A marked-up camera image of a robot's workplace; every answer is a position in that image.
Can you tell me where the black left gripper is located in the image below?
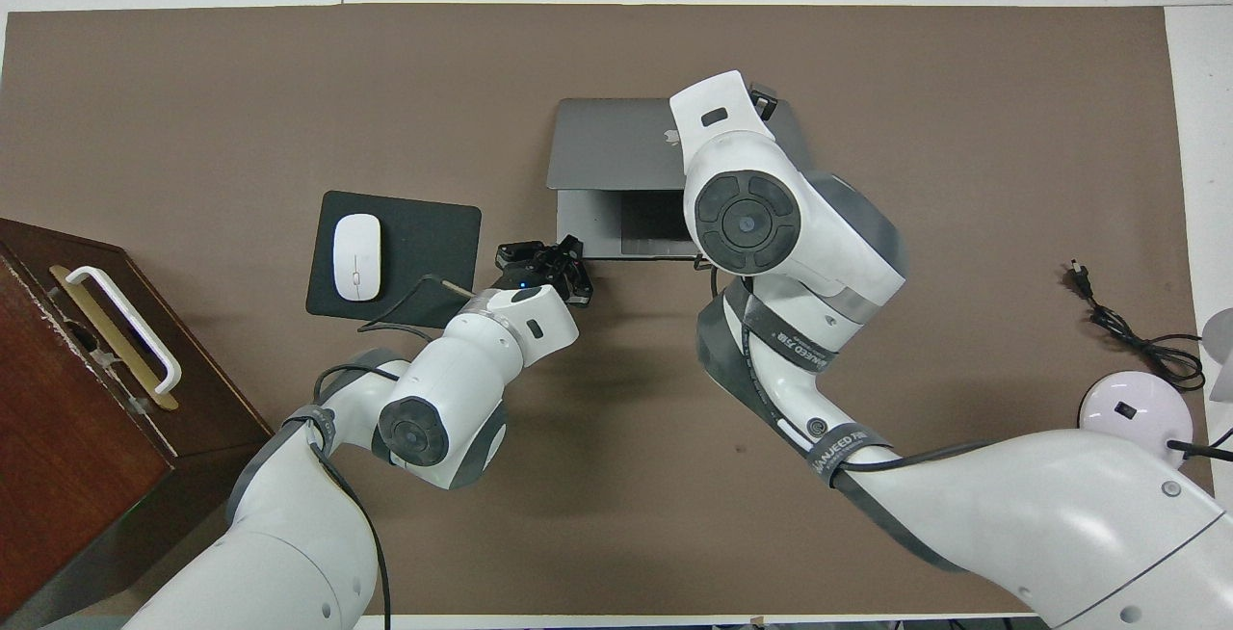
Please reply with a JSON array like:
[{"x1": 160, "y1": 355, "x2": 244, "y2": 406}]
[{"x1": 496, "y1": 235, "x2": 592, "y2": 308}]

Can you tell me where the silver laptop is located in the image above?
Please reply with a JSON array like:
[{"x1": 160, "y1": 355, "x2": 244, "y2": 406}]
[{"x1": 546, "y1": 97, "x2": 810, "y2": 260}]

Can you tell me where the black mouse pad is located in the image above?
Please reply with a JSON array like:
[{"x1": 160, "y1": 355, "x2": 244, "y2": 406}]
[{"x1": 305, "y1": 190, "x2": 483, "y2": 328}]

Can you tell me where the white computer mouse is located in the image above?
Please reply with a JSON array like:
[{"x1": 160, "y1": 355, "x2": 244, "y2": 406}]
[{"x1": 332, "y1": 213, "x2": 383, "y2": 302}]

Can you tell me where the brown table mat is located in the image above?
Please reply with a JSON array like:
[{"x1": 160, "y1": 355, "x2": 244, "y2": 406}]
[{"x1": 0, "y1": 3, "x2": 1226, "y2": 619}]

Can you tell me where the white desk lamp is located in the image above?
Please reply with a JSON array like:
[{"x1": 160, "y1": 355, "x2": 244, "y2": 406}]
[{"x1": 1078, "y1": 309, "x2": 1233, "y2": 467}]

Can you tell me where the dark wooden box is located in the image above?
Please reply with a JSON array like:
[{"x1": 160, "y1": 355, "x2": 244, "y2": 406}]
[{"x1": 0, "y1": 218, "x2": 284, "y2": 630}]

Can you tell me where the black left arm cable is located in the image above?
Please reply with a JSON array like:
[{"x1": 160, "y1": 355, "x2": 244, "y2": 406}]
[{"x1": 310, "y1": 274, "x2": 480, "y2": 630}]

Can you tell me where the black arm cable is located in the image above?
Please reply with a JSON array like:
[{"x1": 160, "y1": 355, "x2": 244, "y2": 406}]
[
  {"x1": 310, "y1": 274, "x2": 480, "y2": 630},
  {"x1": 732, "y1": 288, "x2": 1005, "y2": 479}
]

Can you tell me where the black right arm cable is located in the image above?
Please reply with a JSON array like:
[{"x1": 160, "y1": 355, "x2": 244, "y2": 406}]
[{"x1": 732, "y1": 288, "x2": 1005, "y2": 479}]

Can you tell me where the white box handle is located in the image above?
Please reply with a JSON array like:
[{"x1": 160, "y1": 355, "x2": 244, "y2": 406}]
[{"x1": 64, "y1": 265, "x2": 183, "y2": 396}]

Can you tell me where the black lamp power cord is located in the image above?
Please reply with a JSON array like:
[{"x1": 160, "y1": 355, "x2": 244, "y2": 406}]
[{"x1": 1062, "y1": 260, "x2": 1208, "y2": 393}]

